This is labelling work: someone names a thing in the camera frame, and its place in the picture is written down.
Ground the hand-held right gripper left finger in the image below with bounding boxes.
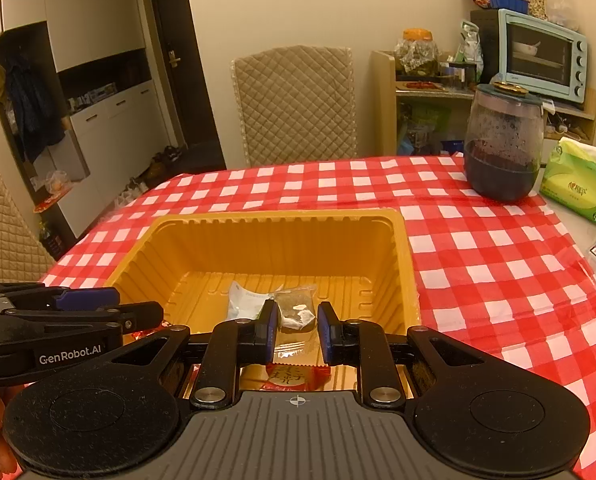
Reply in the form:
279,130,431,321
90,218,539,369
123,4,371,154
90,301,281,409

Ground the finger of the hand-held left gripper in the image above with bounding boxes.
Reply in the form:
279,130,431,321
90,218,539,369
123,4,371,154
0,282,120,312
0,302,164,333

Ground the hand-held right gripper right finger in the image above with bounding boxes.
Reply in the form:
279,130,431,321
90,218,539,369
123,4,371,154
317,302,508,409

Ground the clear dark snack packet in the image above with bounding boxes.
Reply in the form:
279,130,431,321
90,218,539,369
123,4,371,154
273,285,319,332

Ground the silver green snack packet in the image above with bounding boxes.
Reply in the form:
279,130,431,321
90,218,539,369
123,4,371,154
226,281,279,321

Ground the large red snack packet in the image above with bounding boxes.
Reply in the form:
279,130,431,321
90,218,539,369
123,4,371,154
260,360,331,392

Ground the yellow plastic tray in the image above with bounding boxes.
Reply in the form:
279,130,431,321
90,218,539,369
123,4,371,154
105,207,421,396

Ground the beige quilted chair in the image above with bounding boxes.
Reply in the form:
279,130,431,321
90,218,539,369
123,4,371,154
0,169,58,283
231,46,357,167

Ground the row of shoes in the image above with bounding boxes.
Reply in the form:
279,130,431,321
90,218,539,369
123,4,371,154
113,145,183,208

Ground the red checkered tablecloth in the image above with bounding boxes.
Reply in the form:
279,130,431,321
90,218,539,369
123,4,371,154
38,152,596,480

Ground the hanging dark coat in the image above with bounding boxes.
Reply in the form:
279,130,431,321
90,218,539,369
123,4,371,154
0,55,59,161

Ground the wooden shelf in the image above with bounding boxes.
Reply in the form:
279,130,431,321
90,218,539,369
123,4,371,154
370,50,596,158

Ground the dark door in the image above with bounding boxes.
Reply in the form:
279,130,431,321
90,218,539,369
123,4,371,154
145,0,226,171

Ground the glass jar with dark contents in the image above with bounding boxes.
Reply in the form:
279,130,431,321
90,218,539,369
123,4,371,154
465,82,546,203

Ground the white cabinet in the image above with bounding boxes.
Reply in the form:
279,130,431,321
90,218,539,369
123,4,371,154
0,0,171,261

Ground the small dark jar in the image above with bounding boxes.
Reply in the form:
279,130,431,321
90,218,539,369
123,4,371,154
438,62,466,88

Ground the green tissue pack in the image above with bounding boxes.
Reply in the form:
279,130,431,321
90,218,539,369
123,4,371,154
538,136,596,226

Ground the plastic jar with orange lid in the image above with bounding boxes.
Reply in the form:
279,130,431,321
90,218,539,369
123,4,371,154
395,29,439,73

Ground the green white bag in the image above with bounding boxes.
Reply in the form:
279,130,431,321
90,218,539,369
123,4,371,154
455,20,483,83

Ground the light blue toaster oven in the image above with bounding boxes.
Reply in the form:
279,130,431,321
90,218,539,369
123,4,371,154
498,8,588,104

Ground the clear plastic bag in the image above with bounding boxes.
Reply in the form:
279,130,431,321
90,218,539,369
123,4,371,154
545,0,581,31

